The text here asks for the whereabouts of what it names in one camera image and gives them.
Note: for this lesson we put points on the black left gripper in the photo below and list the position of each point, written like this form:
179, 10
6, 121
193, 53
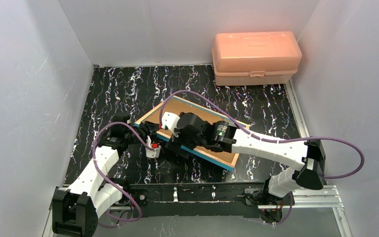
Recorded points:
144, 131

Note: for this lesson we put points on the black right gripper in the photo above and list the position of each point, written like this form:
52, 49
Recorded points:
179, 146

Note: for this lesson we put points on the blue wooden picture frame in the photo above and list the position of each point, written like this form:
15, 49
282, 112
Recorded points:
206, 157

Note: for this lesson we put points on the brown cardboard backing board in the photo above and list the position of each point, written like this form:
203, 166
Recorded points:
215, 153

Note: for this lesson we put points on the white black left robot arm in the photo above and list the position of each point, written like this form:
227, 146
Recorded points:
77, 209

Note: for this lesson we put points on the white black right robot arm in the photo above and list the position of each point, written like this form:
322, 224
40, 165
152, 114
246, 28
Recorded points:
304, 160

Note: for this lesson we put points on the orange translucent plastic box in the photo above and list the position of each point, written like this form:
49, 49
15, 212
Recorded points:
255, 58

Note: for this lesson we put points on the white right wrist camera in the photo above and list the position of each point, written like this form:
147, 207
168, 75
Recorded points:
169, 122

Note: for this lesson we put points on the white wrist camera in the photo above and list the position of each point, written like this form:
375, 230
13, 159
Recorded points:
169, 122
153, 148

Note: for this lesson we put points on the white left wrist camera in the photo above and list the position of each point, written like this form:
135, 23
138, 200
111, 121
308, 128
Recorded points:
153, 148

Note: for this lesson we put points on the aluminium rail base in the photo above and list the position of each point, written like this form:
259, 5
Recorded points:
231, 199

